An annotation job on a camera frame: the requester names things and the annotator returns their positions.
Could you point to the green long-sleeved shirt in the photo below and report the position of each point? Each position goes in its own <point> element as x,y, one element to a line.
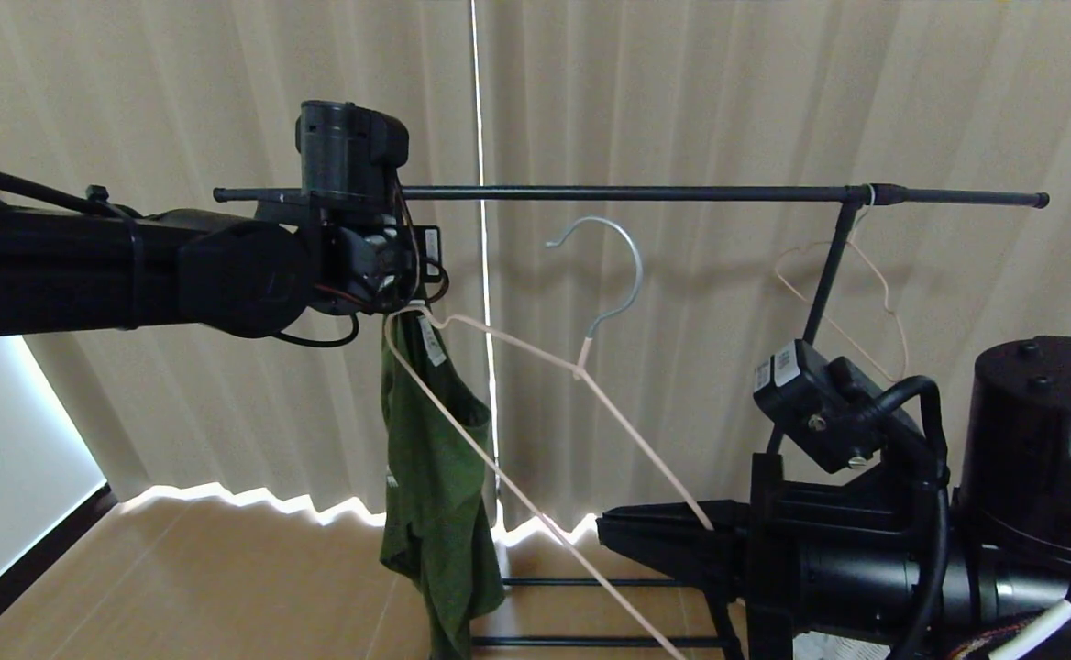
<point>435,477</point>

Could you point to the black clothes rack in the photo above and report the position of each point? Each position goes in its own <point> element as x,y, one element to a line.
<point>682,193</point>

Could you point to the pink clothes hanger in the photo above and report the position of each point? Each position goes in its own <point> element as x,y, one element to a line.
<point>632,417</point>
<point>898,344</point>

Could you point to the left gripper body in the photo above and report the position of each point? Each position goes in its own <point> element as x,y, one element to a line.
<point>366,266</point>

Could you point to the white laundry basket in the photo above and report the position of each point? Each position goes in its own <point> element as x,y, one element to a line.
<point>843,649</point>

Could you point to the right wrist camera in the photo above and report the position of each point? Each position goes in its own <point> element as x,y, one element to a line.
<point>820,412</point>

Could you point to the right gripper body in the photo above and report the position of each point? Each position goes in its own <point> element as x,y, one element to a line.
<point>829,568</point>

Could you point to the beige curtain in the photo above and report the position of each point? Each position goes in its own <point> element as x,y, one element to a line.
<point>728,110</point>

